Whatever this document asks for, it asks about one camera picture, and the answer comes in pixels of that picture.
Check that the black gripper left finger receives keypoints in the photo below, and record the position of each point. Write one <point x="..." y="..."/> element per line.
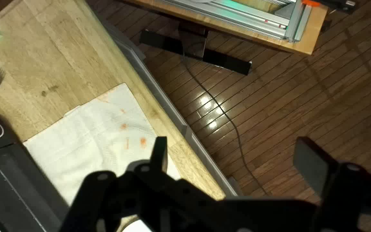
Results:
<point x="159" y="158"/>

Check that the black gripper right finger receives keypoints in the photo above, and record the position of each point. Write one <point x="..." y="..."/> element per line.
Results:
<point x="315" y="164"/>

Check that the black mini toaster oven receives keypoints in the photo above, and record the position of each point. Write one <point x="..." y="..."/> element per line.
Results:
<point x="29" y="202"/>

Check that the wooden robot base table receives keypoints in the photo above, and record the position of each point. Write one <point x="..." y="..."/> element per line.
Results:
<point x="194" y="30"/>

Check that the white stained cloth towel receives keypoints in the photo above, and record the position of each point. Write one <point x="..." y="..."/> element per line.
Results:
<point x="106" y="133"/>

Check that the aluminium extrusion frame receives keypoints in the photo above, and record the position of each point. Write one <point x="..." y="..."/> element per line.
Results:
<point x="287" y="23"/>

